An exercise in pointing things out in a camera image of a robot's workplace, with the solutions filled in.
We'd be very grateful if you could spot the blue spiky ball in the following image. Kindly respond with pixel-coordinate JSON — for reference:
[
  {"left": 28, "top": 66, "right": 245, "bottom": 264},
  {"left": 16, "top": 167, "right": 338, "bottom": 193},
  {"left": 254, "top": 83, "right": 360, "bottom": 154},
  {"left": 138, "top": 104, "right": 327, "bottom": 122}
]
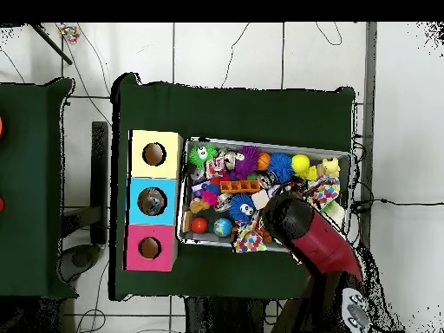
[{"left": 228, "top": 193, "right": 259, "bottom": 223}]

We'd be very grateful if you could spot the cream knitted cloth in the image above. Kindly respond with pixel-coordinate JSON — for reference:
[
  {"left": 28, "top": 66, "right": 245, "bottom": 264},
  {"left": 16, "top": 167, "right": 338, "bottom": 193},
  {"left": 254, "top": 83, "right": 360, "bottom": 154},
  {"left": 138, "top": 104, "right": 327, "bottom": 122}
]
[{"left": 320, "top": 200, "right": 346, "bottom": 230}]

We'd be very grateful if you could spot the red rubber ball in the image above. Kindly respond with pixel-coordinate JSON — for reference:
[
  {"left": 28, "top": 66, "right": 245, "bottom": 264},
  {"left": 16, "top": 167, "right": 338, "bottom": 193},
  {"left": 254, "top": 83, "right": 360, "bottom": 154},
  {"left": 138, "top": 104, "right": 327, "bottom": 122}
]
[{"left": 190, "top": 217, "right": 209, "bottom": 234}]

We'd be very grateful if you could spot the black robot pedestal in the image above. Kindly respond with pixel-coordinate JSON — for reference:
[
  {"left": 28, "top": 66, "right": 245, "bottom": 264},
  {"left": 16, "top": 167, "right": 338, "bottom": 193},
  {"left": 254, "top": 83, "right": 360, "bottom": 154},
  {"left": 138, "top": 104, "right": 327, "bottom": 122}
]
[{"left": 185, "top": 297, "right": 278, "bottom": 333}]

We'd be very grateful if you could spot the green spiky toy with eyes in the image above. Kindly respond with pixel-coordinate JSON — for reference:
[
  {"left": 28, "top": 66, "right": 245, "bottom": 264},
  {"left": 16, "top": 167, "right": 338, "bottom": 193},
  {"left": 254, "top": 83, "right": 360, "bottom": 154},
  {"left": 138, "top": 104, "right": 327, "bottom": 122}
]
[{"left": 187, "top": 144, "right": 219, "bottom": 168}]

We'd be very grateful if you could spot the small multicoloured toy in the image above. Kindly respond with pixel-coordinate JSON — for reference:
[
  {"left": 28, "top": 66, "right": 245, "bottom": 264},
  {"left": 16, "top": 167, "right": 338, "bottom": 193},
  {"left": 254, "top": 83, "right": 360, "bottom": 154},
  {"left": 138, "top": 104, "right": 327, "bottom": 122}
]
[{"left": 56, "top": 23, "right": 82, "bottom": 44}]

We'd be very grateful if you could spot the grey chair base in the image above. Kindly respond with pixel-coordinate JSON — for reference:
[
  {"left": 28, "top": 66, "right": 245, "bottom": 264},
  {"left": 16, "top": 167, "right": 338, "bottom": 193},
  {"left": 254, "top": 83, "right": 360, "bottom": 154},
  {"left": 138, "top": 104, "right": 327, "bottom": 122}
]
[{"left": 56, "top": 244, "right": 103, "bottom": 284}]

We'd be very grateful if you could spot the polka dot paper napkin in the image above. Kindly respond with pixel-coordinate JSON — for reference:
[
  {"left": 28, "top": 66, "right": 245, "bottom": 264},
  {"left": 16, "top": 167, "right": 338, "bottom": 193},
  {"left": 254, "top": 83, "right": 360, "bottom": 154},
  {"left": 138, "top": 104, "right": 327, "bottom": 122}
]
[{"left": 233, "top": 221, "right": 269, "bottom": 253}]

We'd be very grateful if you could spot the black tripod leg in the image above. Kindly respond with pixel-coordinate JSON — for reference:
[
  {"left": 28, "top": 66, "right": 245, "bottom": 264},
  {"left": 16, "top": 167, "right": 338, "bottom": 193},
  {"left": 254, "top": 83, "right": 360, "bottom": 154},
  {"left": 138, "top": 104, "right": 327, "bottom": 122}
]
[{"left": 29, "top": 23, "right": 74, "bottom": 66}]

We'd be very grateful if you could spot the wooden three-hole box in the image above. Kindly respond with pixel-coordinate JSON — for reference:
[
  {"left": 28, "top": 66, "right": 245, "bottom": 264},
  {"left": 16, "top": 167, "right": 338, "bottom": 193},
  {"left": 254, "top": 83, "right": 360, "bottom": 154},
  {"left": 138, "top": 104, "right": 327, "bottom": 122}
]
[{"left": 122, "top": 129, "right": 185, "bottom": 272}]

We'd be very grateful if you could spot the crushed black can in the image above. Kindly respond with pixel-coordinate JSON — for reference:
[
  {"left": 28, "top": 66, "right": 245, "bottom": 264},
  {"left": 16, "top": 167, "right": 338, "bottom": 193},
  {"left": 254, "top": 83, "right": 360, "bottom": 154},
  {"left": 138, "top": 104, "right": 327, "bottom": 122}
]
[{"left": 258, "top": 172, "right": 277, "bottom": 190}]

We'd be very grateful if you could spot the globe print ball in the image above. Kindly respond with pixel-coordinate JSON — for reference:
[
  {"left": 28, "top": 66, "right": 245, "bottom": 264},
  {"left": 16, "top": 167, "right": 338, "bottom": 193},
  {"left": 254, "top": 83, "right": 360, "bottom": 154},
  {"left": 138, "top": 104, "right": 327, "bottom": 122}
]
[{"left": 212, "top": 217, "right": 233, "bottom": 238}]

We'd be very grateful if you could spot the yellow smiley ball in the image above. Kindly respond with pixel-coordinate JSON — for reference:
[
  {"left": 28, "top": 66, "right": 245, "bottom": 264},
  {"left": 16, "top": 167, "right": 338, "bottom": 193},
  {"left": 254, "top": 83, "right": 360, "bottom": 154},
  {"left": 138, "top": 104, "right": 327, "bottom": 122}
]
[{"left": 291, "top": 153, "right": 311, "bottom": 174}]

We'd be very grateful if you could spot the dark green tablecloth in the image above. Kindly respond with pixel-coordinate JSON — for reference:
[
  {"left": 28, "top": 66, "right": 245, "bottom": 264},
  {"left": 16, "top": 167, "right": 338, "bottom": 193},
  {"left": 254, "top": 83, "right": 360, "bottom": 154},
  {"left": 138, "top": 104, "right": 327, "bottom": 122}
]
[
  {"left": 0, "top": 77, "right": 78, "bottom": 300},
  {"left": 108, "top": 72, "right": 356, "bottom": 308}
]

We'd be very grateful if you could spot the purple spiky toy with eyes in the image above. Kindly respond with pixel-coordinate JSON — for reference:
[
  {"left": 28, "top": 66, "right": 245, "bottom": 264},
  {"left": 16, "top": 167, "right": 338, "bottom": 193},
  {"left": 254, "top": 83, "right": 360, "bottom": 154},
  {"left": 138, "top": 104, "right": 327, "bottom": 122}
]
[{"left": 231, "top": 145, "right": 261, "bottom": 180}]

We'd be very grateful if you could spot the wire mesh bin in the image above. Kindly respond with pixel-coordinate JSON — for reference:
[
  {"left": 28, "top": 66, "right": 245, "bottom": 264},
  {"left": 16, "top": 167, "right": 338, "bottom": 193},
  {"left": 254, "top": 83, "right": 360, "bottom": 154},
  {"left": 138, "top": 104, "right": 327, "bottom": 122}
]
[{"left": 176, "top": 137, "right": 353, "bottom": 257}]

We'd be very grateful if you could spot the black power cable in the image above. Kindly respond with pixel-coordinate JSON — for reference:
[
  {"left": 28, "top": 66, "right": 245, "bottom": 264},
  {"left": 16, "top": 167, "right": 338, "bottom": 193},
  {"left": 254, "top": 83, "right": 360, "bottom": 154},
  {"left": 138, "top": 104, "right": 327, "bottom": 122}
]
[{"left": 349, "top": 197, "right": 444, "bottom": 213}]

